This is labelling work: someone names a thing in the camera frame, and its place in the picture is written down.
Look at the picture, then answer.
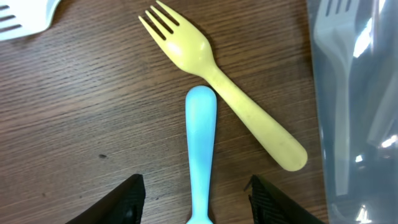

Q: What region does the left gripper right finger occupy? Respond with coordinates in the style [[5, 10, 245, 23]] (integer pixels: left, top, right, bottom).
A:
[[244, 175, 324, 224]]

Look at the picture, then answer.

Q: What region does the yellow plastic fork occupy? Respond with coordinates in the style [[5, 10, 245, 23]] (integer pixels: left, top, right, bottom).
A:
[[140, 1, 308, 172]]

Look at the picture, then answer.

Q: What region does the left clear plastic container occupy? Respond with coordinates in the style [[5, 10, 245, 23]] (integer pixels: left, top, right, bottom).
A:
[[307, 0, 397, 223]]

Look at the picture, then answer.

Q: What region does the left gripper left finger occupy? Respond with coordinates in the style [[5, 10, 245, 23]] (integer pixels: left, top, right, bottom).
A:
[[67, 174, 146, 224]]

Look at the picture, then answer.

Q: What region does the white curved thin fork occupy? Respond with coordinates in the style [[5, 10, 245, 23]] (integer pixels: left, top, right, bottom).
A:
[[313, 0, 360, 196]]

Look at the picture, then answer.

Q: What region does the white fork horizontal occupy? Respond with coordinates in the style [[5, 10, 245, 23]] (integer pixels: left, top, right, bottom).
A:
[[1, 0, 60, 41]]

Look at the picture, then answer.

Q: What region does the light blue plastic fork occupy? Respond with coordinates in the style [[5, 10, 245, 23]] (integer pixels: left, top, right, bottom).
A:
[[185, 86, 217, 224]]

